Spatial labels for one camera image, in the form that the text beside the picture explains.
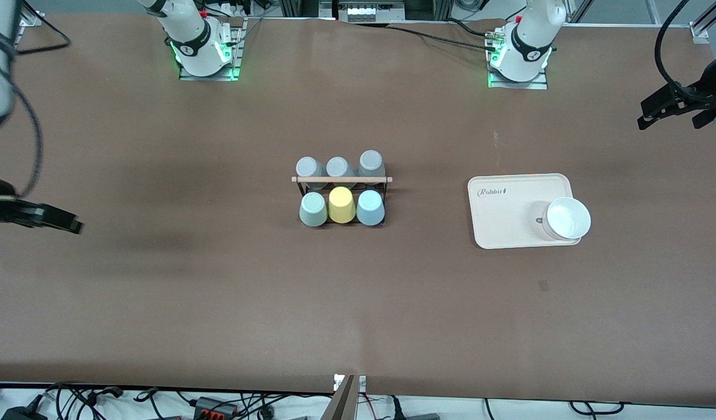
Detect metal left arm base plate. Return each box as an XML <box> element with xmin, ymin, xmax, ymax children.
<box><xmin>487</xmin><ymin>32</ymin><xmax>549</xmax><ymax>90</ymax></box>

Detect white metal bracket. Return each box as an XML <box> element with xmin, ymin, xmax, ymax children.
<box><xmin>333</xmin><ymin>374</ymin><xmax>367</xmax><ymax>392</ymax></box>

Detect aluminium table edge rail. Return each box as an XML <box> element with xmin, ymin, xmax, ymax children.
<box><xmin>13</xmin><ymin>12</ymin><xmax>44</xmax><ymax>53</ymax></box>

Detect white device with ports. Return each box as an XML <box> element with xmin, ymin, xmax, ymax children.
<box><xmin>346</xmin><ymin>3</ymin><xmax>405</xmax><ymax>23</ymax></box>

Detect yellow plastic cup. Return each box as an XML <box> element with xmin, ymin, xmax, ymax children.
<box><xmin>327</xmin><ymin>186</ymin><xmax>357</xmax><ymax>224</ymax></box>

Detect black tangled floor cables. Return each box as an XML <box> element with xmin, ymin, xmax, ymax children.
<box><xmin>0</xmin><ymin>382</ymin><xmax>335</xmax><ymax>420</ymax></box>

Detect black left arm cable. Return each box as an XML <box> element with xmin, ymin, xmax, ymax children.
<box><xmin>654</xmin><ymin>0</ymin><xmax>692</xmax><ymax>95</ymax></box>

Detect black looped floor cable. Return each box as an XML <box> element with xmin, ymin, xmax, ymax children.
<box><xmin>570</xmin><ymin>400</ymin><xmax>625</xmax><ymax>416</ymax></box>

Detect white bowl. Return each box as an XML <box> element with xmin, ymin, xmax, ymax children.
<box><xmin>542</xmin><ymin>197</ymin><xmax>592</xmax><ymax>242</ymax></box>

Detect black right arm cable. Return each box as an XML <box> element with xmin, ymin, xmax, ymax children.
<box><xmin>8</xmin><ymin>15</ymin><xmax>72</xmax><ymax>199</ymax></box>

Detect grey camera support post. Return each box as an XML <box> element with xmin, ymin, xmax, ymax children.
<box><xmin>322</xmin><ymin>374</ymin><xmax>358</xmax><ymax>420</ymax></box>

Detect beige plastic tray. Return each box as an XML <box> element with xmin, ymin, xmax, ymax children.
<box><xmin>467</xmin><ymin>173</ymin><xmax>573</xmax><ymax>250</ymax></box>

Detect black cable on table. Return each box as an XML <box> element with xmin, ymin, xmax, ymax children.
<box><xmin>387</xmin><ymin>17</ymin><xmax>501</xmax><ymax>52</ymax></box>

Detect pale green plastic cup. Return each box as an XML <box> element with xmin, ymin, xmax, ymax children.
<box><xmin>299</xmin><ymin>192</ymin><xmax>329</xmax><ymax>228</ymax></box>

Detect black orange power adapter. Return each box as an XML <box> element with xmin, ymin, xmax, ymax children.
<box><xmin>193</xmin><ymin>397</ymin><xmax>237</xmax><ymax>419</ymax></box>

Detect light blue plastic cup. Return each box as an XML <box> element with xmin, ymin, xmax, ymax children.
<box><xmin>355</xmin><ymin>190</ymin><xmax>386</xmax><ymax>227</ymax></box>

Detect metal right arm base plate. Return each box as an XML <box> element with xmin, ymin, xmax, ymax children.
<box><xmin>179</xmin><ymin>17</ymin><xmax>243</xmax><ymax>81</ymax></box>

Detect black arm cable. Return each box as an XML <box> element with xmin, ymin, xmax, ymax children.
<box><xmin>654</xmin><ymin>0</ymin><xmax>692</xmax><ymax>95</ymax></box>
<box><xmin>8</xmin><ymin>15</ymin><xmax>72</xmax><ymax>199</ymax></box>

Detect grey plastic cup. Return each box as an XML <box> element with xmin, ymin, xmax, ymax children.
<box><xmin>358</xmin><ymin>150</ymin><xmax>386</xmax><ymax>186</ymax></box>
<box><xmin>326</xmin><ymin>156</ymin><xmax>358</xmax><ymax>187</ymax></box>
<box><xmin>295</xmin><ymin>156</ymin><xmax>328</xmax><ymax>191</ymax></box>

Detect black power brick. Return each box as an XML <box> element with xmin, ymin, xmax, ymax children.
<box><xmin>1</xmin><ymin>404</ymin><xmax>46</xmax><ymax>420</ymax></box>

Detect black wire cup rack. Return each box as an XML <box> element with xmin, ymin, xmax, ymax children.
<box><xmin>291</xmin><ymin>174</ymin><xmax>393</xmax><ymax>226</ymax></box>

